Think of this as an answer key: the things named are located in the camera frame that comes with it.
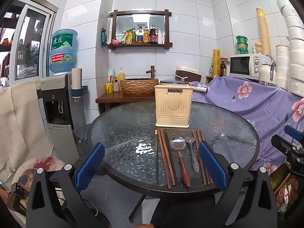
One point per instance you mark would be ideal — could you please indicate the yellow lidded jar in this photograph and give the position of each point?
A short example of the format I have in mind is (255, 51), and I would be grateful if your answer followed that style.
(258, 48)

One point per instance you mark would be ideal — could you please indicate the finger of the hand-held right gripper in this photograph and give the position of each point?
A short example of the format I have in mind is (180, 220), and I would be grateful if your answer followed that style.
(293, 132)
(281, 143)

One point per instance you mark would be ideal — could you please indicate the dark soy sauce bottle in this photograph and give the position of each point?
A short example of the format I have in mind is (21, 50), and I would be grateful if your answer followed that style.
(153, 36)

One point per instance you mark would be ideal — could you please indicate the woven pattern sink basin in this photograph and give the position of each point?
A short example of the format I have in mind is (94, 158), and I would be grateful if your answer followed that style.
(137, 86)

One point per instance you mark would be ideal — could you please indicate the brown white rice cooker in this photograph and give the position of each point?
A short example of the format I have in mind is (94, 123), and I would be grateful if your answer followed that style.
(187, 72)

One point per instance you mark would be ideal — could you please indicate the clear plastic spoon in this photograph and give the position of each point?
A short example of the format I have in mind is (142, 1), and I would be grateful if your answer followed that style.
(222, 135)

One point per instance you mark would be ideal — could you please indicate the white microwave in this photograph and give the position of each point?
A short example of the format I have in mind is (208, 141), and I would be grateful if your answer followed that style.
(239, 66)

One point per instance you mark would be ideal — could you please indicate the pink bowl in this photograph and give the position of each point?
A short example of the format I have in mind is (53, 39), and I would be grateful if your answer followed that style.
(115, 42)

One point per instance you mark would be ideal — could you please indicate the blue water jug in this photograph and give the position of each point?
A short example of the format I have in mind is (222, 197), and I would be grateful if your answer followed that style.
(63, 52)

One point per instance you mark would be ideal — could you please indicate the white paper cup tube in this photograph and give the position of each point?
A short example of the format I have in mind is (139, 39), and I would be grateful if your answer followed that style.
(76, 78)

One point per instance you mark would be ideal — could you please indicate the yellow cup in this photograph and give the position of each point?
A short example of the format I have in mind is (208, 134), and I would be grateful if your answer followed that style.
(109, 88)

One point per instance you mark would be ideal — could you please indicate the yellow food packet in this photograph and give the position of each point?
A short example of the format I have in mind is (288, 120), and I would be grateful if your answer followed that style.
(127, 38)

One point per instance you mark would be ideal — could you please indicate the wooden box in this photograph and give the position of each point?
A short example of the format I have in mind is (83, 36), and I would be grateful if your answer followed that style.
(209, 79)

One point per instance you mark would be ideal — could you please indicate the grey water dispenser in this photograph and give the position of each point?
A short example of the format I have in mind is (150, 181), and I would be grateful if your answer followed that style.
(59, 133)

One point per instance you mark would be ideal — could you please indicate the printed round cushion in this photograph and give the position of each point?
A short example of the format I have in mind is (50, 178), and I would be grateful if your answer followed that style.
(47, 165)

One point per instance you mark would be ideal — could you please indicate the white squeeze bottle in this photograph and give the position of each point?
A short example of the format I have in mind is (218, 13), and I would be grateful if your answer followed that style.
(161, 36)

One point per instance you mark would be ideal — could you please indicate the bronze faucet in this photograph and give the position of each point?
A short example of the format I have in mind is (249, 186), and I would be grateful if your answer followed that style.
(152, 70)

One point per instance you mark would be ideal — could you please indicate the round glass table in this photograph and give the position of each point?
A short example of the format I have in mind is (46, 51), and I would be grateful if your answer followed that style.
(133, 133)

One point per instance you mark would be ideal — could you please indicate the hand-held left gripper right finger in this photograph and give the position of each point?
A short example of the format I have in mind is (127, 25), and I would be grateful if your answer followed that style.
(211, 166)

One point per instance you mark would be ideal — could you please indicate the white pan with lid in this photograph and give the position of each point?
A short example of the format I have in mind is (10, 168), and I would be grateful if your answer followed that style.
(171, 82)

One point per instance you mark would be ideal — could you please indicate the brown glass bottle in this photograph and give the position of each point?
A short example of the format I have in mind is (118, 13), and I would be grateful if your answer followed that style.
(223, 70)

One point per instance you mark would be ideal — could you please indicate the aluminium sliding window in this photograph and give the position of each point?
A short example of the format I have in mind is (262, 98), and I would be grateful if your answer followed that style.
(30, 40)

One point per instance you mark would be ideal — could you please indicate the yellow soap pump bottle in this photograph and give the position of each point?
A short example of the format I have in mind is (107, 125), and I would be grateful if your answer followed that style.
(121, 76)

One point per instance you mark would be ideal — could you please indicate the printed plastic bag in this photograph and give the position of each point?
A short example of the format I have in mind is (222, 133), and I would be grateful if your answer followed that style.
(282, 190)

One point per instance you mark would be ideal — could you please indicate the green hanging packet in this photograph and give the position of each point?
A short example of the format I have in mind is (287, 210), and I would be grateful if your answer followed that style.
(104, 38)

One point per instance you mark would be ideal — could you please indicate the small clear bottle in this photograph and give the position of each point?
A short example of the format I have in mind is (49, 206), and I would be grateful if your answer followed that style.
(210, 70)

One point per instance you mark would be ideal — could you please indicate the stack of white paper rolls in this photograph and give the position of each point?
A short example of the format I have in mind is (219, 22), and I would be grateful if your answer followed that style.
(294, 52)

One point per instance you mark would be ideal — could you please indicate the tall stack of paper cups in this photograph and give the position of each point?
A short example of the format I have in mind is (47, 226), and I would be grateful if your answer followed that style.
(263, 30)

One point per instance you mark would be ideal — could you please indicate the green capped oil bottle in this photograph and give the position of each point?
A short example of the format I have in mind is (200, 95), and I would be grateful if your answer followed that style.
(134, 36)

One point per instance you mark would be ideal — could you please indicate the white rice scoop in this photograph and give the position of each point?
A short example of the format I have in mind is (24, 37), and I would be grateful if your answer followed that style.
(179, 76)

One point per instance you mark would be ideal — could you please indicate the pink pump bottle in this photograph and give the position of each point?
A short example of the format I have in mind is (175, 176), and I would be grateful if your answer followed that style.
(116, 86)

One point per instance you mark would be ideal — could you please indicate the wooden framed mirror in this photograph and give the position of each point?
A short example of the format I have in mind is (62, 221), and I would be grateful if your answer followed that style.
(140, 21)

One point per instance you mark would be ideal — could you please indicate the purple floral cloth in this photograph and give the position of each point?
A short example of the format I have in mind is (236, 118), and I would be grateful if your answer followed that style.
(249, 109)

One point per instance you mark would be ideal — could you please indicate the wooden counter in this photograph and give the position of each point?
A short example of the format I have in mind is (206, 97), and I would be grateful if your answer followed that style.
(114, 98)

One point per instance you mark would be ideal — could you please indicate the purple labelled bottle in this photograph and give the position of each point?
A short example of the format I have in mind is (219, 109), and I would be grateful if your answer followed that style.
(140, 37)

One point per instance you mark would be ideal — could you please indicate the orange labelled bottle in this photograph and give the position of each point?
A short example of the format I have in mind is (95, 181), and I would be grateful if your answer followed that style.
(146, 36)

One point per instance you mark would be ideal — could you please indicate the yellow wrap roll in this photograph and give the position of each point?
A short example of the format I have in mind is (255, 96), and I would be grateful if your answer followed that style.
(216, 63)

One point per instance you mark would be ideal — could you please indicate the cream perforated utensil holder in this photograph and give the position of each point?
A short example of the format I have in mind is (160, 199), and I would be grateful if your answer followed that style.
(173, 114)

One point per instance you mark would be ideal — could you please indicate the beige cloth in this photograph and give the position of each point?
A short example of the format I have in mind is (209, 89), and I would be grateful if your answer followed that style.
(21, 123)

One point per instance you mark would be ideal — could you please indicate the white lint roller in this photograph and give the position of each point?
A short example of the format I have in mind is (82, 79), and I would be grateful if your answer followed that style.
(200, 89)

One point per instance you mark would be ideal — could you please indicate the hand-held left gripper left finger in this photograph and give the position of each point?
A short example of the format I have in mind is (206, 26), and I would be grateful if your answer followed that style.
(91, 163)

